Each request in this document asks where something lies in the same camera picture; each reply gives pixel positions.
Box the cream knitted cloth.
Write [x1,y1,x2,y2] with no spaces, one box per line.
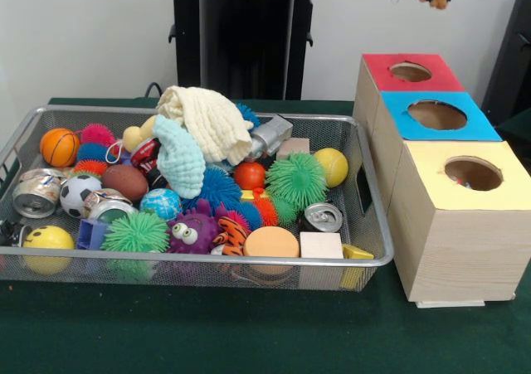
[156,86,255,166]

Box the wooden box with three holes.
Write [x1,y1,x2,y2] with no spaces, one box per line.
[353,53,531,308]

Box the clear mesh bin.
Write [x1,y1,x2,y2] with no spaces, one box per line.
[0,104,394,292]

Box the black chair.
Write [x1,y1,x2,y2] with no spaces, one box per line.
[481,0,531,128]

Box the plain yellow ball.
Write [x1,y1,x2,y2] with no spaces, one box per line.
[312,148,349,187]

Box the green spiky ball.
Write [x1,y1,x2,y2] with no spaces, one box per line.
[265,152,329,211]
[101,212,170,277]

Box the mint green knitted cloth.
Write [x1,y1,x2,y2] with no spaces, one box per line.
[153,115,207,199]

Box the purple spiky ball with eyes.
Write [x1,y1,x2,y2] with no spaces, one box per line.
[168,204,221,255]

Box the small orange basketball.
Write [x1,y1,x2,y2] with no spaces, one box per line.
[40,128,81,168]

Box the yellow smiley ball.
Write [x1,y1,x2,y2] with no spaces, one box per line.
[22,226,76,275]

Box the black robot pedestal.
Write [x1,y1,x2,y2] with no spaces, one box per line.
[160,0,334,101]

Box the black cable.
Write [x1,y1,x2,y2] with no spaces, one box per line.
[144,81,167,100]

